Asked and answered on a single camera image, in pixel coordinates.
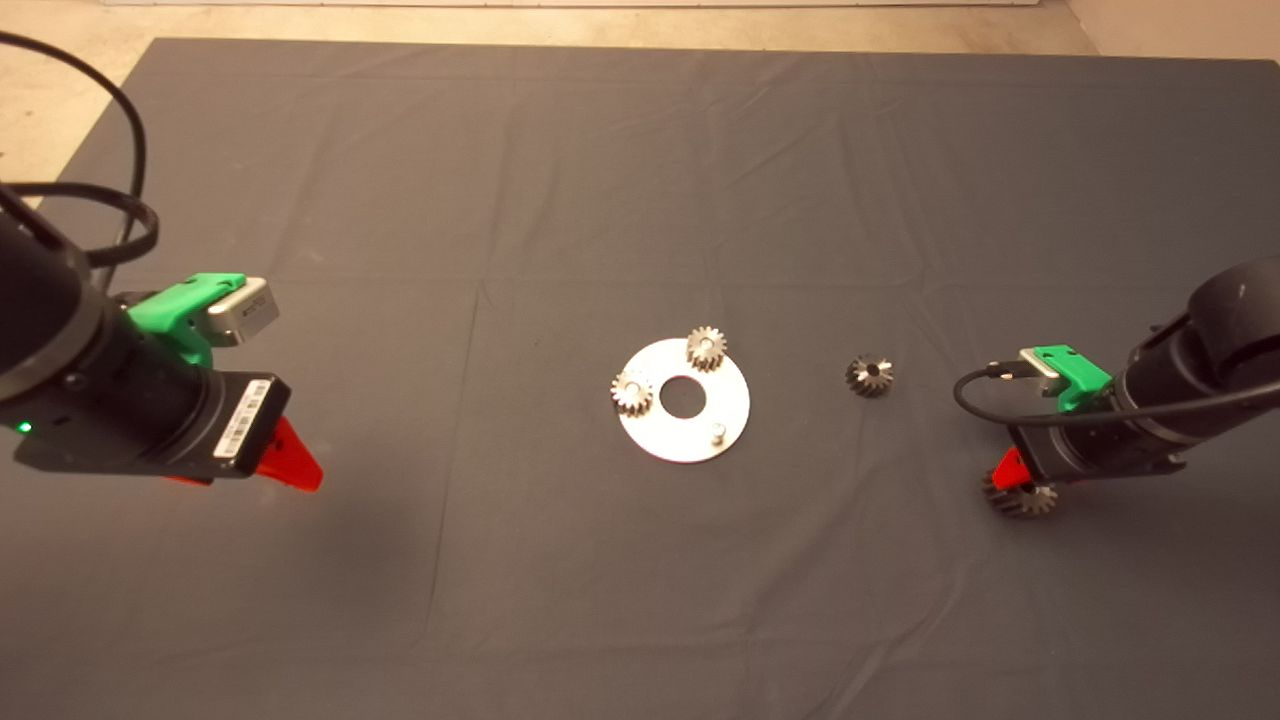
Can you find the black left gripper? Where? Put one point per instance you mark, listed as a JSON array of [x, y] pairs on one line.
[[140, 420]]

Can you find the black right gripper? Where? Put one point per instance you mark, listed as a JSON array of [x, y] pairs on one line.
[[1090, 450]]

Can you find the large steel bevel gear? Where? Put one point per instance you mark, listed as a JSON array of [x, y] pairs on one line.
[[1030, 502]]

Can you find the small dark steel gear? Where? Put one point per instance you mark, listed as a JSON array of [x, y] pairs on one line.
[[870, 377]]

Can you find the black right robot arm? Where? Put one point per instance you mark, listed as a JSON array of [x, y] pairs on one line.
[[1230, 330]]

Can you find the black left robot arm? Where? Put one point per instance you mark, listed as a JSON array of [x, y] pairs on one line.
[[40, 290]]

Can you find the small light steel gear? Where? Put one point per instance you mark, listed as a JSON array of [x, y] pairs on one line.
[[632, 393], [706, 348]]

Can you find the dark grey table cloth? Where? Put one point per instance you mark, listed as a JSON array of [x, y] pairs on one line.
[[500, 580]]

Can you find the round metal plate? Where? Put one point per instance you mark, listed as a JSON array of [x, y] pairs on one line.
[[690, 440]]

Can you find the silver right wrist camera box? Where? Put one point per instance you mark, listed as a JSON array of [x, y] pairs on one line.
[[1038, 365]]

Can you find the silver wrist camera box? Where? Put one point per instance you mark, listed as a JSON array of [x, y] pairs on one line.
[[245, 312], [1038, 365]]

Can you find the green right camera mount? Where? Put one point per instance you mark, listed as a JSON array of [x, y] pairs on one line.
[[1080, 375]]

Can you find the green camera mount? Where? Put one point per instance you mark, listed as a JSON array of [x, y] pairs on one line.
[[165, 310], [1080, 375]]

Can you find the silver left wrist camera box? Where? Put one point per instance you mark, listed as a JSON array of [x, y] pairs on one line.
[[245, 312]]

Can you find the green left camera mount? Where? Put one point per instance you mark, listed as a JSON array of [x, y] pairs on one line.
[[165, 310]]

